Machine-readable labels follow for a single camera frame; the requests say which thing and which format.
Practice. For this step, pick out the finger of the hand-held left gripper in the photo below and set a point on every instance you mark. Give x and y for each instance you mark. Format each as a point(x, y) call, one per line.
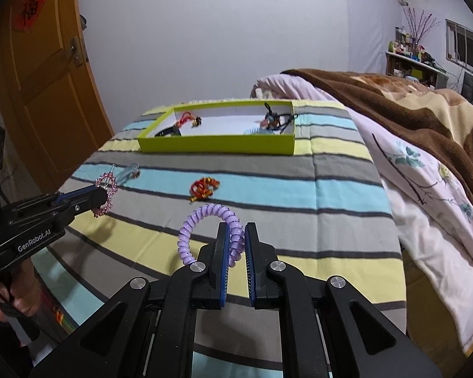
point(90, 202)
point(79, 193)

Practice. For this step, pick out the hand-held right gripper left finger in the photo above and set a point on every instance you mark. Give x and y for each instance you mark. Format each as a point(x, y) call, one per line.
point(222, 264)

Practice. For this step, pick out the black wristband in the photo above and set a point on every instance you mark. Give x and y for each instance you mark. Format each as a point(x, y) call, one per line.
point(169, 130)

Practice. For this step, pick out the brown fleece blanket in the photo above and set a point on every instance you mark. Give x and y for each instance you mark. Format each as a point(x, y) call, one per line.
point(398, 110)

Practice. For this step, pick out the group of bottles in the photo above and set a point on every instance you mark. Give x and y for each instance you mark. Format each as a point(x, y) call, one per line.
point(406, 45)

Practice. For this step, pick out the floral white quilt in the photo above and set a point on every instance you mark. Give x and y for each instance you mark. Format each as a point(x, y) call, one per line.
point(425, 224)

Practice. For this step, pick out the tan mattress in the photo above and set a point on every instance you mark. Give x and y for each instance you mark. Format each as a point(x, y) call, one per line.
point(429, 303)

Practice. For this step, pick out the vase of branches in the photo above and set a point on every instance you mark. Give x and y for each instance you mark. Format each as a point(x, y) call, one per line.
point(418, 25)

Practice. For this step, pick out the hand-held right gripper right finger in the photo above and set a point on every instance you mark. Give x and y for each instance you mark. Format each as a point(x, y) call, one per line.
point(251, 264)

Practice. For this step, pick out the green cardboard box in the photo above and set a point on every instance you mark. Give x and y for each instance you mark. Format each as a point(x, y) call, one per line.
point(220, 145)

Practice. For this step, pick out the person's left hand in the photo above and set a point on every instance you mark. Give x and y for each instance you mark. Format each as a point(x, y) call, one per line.
point(23, 295)

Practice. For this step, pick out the striped bed sheet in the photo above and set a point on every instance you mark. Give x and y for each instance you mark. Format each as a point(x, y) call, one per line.
point(319, 204)

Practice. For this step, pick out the window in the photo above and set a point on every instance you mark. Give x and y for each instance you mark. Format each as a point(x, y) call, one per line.
point(465, 47)

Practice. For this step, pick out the metal door lock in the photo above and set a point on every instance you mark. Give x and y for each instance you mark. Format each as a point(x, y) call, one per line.
point(78, 52)

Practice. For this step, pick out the white shelf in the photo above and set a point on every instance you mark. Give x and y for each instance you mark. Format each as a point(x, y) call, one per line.
point(402, 67)

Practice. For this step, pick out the red knot ornament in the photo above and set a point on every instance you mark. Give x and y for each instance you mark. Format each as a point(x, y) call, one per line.
point(203, 189)

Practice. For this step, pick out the red door poster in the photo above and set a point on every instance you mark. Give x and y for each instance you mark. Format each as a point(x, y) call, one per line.
point(31, 10)

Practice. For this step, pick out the wooden door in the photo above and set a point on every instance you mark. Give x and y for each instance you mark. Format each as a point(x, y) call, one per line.
point(43, 86)

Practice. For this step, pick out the blue hair clip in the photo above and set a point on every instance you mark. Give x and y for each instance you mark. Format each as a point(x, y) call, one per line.
point(126, 173)

